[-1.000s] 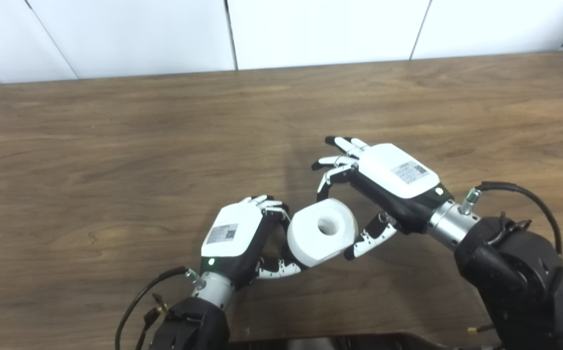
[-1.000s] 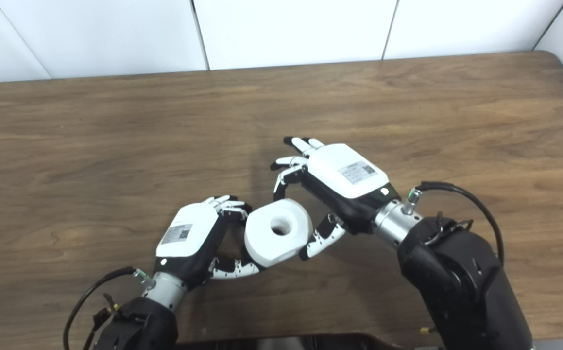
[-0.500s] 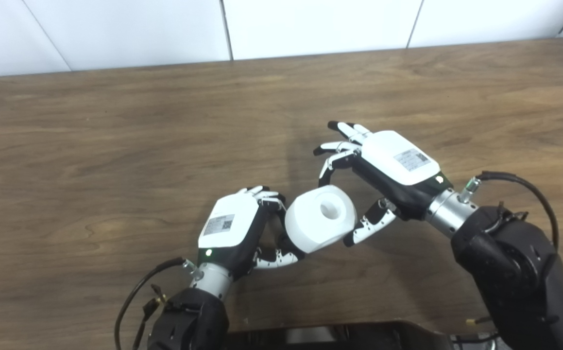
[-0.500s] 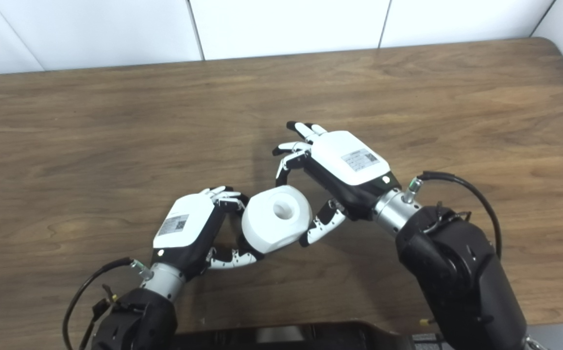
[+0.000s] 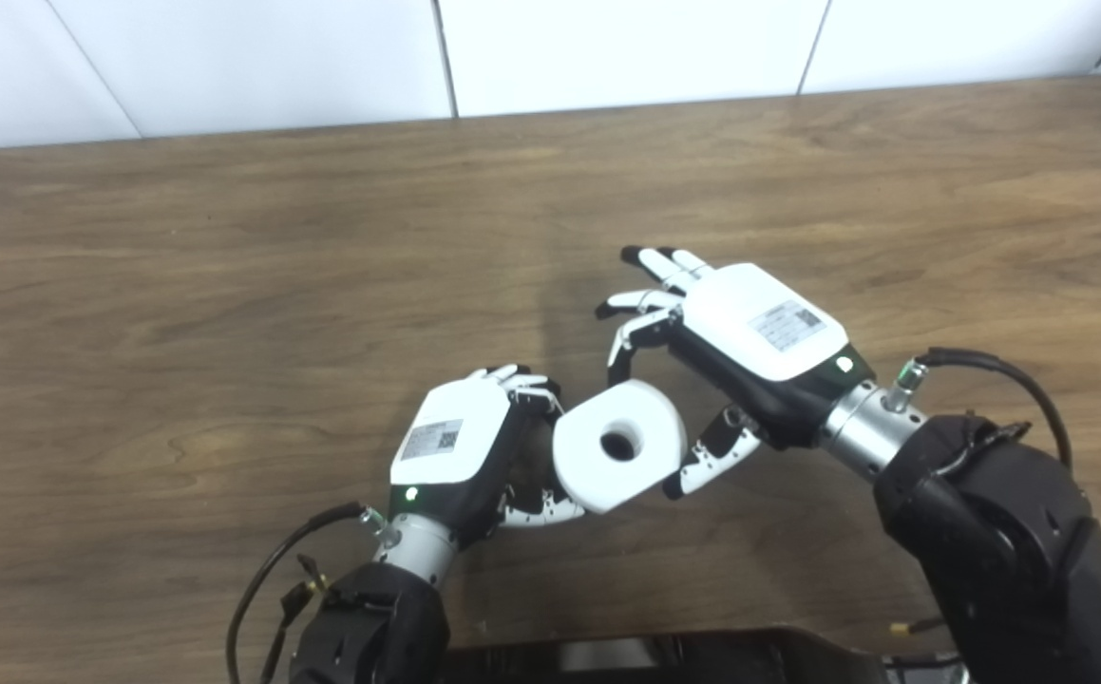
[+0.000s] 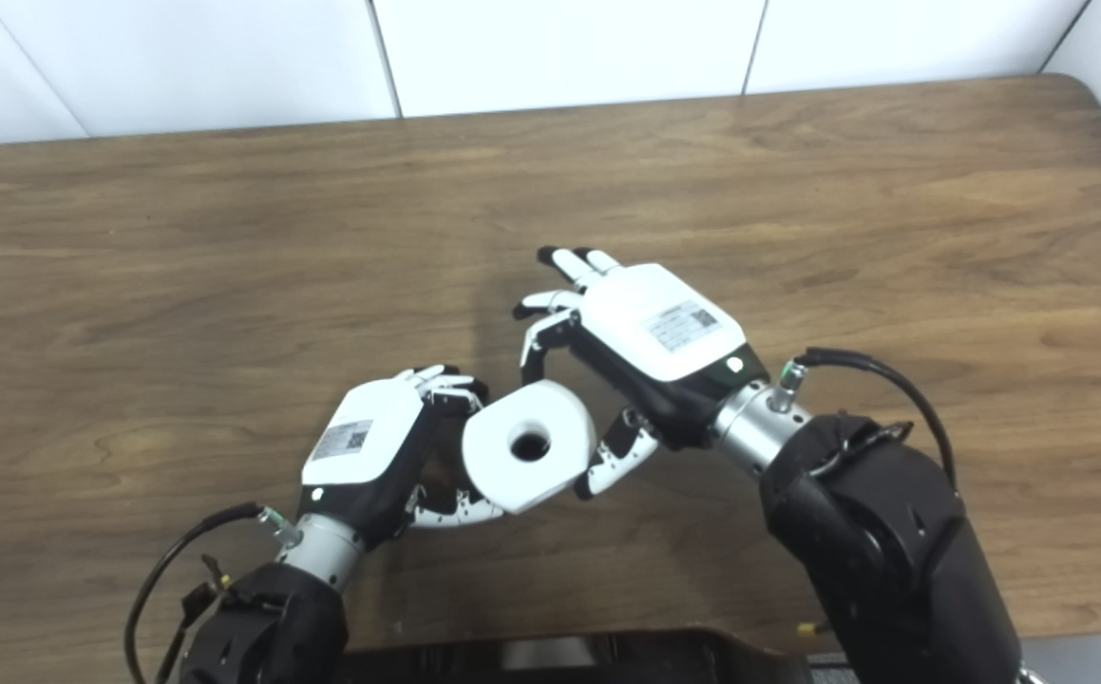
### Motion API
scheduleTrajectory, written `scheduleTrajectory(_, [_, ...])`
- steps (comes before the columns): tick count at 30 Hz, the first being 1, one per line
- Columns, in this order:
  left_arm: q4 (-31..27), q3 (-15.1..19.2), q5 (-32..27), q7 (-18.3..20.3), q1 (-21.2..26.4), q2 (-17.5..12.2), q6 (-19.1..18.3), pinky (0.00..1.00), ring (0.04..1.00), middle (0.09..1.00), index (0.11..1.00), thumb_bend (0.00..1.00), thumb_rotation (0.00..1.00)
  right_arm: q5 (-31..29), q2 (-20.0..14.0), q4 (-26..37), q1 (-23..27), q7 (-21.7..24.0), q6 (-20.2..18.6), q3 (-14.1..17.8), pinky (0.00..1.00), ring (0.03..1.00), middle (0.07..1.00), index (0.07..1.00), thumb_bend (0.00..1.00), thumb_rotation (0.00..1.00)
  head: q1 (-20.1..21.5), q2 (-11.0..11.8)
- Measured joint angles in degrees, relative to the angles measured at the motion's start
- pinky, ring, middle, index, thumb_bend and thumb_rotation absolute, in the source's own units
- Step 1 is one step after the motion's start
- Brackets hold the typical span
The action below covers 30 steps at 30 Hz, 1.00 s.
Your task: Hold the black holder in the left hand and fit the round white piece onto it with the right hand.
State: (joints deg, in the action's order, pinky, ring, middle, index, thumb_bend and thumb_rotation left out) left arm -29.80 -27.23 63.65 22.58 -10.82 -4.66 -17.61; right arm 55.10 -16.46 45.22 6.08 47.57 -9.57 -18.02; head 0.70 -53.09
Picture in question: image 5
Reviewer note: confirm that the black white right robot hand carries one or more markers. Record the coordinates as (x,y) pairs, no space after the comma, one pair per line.
(759,323)

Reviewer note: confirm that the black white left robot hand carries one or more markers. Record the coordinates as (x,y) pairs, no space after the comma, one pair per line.
(455,427)

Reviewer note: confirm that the round white plastic piece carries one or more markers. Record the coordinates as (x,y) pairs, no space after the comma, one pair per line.
(588,475)

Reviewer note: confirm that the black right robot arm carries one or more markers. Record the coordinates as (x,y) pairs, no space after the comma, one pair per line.
(996,532)

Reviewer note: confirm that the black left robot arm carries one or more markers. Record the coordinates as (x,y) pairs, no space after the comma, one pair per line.
(370,627)

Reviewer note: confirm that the black robot torso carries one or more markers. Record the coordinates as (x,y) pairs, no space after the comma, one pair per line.
(702,660)

